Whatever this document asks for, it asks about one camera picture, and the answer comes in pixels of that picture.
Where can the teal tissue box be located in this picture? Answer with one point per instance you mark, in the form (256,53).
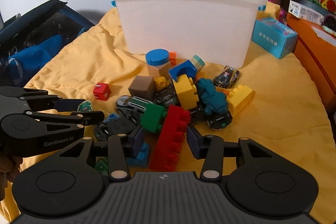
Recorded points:
(273,39)

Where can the white plastic storage bin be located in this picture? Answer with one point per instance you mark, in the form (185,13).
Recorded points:
(183,24)

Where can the orange cabinet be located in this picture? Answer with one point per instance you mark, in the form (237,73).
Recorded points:
(315,61)

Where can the green toy brick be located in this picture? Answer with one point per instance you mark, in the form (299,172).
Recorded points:
(152,119)

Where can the white milk carton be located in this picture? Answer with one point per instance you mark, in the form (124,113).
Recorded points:
(304,12)

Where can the person's left hand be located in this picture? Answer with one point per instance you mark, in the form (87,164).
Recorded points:
(10,169)

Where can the brown cube block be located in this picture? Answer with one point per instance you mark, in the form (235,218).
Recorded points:
(141,87)

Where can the blue-lidded jar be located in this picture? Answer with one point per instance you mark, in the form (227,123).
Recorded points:
(157,60)

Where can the orange toy brick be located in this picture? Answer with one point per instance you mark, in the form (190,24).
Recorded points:
(172,58)

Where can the clear teal-capped tube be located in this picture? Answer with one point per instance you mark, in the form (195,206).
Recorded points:
(198,62)

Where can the blue arch block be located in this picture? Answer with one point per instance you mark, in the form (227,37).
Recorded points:
(183,69)

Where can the dark hair dryer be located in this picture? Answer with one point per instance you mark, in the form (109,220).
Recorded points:
(329,21)

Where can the yellow blanket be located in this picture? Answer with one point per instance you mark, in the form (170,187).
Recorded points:
(78,61)

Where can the blue stroller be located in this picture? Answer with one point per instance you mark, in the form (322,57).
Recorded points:
(31,56)

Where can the green patterned card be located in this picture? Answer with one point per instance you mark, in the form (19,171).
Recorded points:
(102,166)

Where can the red toy cube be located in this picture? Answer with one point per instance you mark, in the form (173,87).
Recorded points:
(101,91)

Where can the pink foil bag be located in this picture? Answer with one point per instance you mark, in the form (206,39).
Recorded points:
(282,15)

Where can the teal toy dinosaur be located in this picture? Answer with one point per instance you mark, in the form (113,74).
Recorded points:
(211,95)

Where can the small blue toy piece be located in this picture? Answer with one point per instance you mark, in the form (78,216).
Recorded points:
(111,117)

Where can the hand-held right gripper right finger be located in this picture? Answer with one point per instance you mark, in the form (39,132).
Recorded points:
(194,141)

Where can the long red toy brick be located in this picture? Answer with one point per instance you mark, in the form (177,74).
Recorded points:
(170,137)

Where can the green dinosaur card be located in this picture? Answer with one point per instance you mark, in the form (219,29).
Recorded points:
(85,106)

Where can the black toy car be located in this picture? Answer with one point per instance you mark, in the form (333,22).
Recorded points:
(220,120)
(168,96)
(227,77)

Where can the blue toy brick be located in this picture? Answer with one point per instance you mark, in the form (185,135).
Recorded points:
(140,158)

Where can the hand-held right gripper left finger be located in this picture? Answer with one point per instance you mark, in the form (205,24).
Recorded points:
(137,141)

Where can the silver green toy car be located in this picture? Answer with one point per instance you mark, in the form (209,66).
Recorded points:
(131,106)

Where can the small yellow toy brick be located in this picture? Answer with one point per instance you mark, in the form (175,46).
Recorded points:
(161,81)

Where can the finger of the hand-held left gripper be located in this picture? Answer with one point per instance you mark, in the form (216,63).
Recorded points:
(92,117)
(69,104)

